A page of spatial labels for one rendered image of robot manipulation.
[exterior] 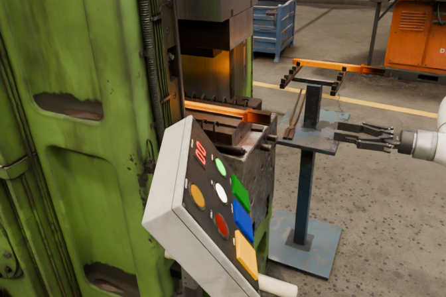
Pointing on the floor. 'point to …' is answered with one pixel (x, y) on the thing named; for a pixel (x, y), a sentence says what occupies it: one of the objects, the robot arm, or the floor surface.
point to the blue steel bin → (274, 24)
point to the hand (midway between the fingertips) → (344, 131)
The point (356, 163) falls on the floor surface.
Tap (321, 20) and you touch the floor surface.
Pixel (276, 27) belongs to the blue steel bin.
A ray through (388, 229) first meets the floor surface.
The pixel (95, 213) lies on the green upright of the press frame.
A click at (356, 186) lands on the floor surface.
